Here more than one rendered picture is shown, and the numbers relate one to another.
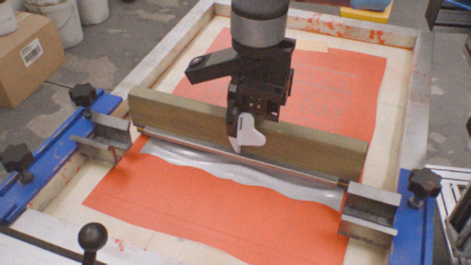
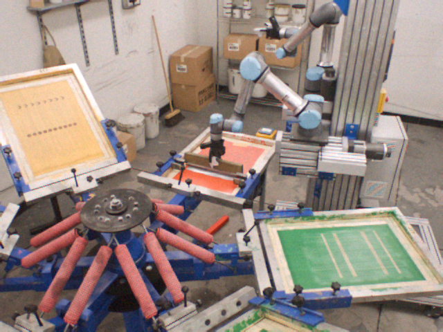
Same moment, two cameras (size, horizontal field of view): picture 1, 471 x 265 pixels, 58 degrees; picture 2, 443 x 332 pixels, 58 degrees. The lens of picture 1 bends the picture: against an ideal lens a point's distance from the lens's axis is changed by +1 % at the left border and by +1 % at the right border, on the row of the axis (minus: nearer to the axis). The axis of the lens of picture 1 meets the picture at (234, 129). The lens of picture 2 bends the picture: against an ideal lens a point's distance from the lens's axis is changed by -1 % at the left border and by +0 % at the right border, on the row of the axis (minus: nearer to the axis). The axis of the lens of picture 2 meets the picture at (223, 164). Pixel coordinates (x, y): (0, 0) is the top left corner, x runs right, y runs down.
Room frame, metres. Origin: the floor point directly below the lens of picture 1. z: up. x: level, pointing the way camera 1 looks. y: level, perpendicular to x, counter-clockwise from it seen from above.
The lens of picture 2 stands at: (-1.66, -0.22, 2.34)
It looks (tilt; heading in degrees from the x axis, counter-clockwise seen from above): 31 degrees down; 4
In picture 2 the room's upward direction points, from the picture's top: straight up
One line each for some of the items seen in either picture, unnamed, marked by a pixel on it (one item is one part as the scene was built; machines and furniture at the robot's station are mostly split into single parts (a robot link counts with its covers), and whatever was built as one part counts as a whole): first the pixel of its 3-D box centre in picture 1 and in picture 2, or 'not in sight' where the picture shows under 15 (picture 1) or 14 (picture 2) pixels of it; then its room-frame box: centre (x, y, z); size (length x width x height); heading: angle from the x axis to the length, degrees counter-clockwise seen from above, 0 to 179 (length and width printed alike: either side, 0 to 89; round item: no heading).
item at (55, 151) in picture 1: (65, 155); (167, 168); (0.51, 0.29, 0.97); 0.30 x 0.05 x 0.07; 159
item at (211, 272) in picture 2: not in sight; (257, 268); (-0.26, -0.30, 0.90); 1.24 x 0.06 x 0.06; 99
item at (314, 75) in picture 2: not in sight; (315, 78); (1.02, -0.68, 1.42); 0.13 x 0.12 x 0.14; 146
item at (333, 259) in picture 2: not in sight; (318, 239); (-0.21, -0.58, 1.05); 1.08 x 0.61 x 0.23; 99
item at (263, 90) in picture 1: (259, 73); (217, 146); (0.51, -0.04, 1.14); 0.09 x 0.08 x 0.12; 69
